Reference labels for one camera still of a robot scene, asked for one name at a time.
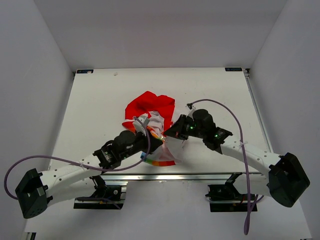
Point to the right blue corner label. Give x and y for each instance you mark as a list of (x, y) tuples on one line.
[(233, 69)]

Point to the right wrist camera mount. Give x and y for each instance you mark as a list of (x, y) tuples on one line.
[(190, 109)]

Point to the aluminium front rail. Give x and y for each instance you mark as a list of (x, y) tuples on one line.
[(160, 177)]

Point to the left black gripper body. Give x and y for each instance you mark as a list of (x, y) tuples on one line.
[(140, 145)]

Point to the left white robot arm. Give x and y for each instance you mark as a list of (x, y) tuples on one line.
[(36, 190)]

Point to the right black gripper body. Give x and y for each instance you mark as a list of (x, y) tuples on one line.
[(193, 131)]

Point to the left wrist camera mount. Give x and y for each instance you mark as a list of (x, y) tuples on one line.
[(140, 123)]

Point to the blue corner label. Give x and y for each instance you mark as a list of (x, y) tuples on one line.
[(233, 69), (84, 71)]

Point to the left blue corner label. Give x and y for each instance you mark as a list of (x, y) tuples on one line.
[(84, 71)]

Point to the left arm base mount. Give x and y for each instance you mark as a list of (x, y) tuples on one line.
[(106, 196)]

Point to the colourful children's zip jacket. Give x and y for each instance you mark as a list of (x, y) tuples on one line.
[(161, 113)]

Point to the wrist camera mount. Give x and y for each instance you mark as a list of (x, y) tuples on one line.
[(140, 123), (190, 109)]

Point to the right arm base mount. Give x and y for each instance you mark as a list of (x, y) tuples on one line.
[(224, 198)]

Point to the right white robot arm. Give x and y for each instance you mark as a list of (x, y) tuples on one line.
[(282, 176)]

